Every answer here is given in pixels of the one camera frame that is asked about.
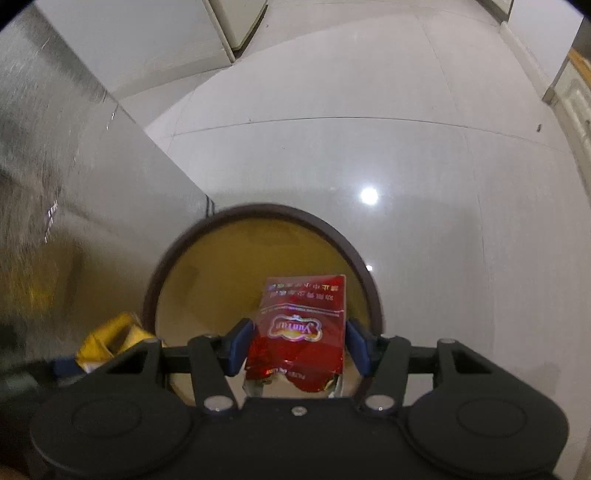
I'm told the yellow wrapper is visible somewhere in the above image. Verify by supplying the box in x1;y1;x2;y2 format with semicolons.
75;312;163;375

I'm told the white low cabinet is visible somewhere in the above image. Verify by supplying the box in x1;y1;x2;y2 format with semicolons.
542;44;591;160

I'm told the round brown-rimmed bin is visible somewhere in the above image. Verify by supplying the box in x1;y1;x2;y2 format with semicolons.
141;203;384;408

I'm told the red and green wrapper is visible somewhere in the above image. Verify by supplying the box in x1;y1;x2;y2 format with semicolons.
244;274;347;398

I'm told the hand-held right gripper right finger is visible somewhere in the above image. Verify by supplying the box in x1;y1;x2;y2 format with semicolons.
345;318;502;414

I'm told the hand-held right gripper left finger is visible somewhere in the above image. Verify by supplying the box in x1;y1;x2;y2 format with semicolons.
104;318;256;415

